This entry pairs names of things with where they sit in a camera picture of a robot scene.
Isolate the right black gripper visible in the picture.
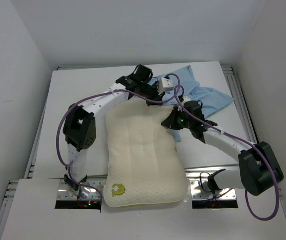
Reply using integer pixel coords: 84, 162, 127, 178
162, 106, 193, 131

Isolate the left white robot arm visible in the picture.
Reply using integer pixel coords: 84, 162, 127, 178
57, 65, 168, 193

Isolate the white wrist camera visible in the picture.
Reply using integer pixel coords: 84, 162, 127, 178
158, 77, 174, 95
183, 96, 191, 102

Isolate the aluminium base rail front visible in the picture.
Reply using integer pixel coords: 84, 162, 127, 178
55, 167, 237, 209

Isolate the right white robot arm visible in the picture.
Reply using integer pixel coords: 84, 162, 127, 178
161, 101, 284, 196

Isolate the blue green pillowcase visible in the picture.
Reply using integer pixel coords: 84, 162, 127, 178
155, 65, 235, 144

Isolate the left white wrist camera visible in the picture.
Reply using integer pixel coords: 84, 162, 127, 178
158, 77, 174, 95

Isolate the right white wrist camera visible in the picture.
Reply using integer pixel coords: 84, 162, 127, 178
183, 96, 191, 102

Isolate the aluminium frame rail right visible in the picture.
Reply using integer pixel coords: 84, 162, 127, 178
221, 65, 258, 143

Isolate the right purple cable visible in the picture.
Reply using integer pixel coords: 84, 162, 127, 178
174, 86, 281, 221

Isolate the purple cable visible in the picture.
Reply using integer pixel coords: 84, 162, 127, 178
55, 74, 181, 208
174, 86, 281, 221

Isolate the cream yellow pillow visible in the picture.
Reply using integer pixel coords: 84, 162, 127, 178
103, 98, 188, 208

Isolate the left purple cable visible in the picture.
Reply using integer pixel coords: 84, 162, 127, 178
55, 74, 181, 208

